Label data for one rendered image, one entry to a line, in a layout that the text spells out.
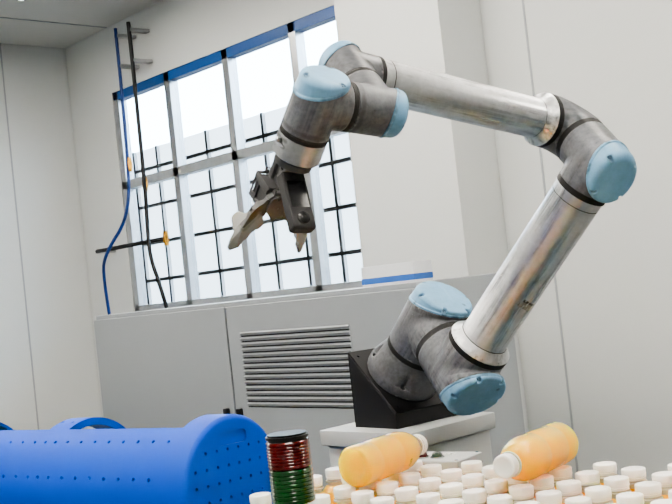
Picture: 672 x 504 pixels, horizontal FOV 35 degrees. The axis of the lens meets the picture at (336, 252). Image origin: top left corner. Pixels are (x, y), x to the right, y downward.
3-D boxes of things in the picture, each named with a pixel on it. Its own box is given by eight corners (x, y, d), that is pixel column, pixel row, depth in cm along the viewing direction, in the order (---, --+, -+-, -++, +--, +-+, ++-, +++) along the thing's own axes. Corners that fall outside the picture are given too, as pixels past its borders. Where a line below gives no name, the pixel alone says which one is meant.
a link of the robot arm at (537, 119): (586, 94, 236) (327, 25, 200) (616, 124, 227) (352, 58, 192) (559, 137, 242) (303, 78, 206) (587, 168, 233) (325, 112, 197)
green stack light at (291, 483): (290, 496, 158) (286, 462, 158) (324, 497, 155) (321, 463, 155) (262, 506, 153) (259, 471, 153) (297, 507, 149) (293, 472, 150)
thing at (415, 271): (381, 285, 410) (379, 266, 410) (433, 279, 394) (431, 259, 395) (362, 287, 401) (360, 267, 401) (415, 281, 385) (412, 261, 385)
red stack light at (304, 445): (286, 462, 158) (284, 436, 159) (321, 462, 155) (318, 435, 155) (259, 471, 153) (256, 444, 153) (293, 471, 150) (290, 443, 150)
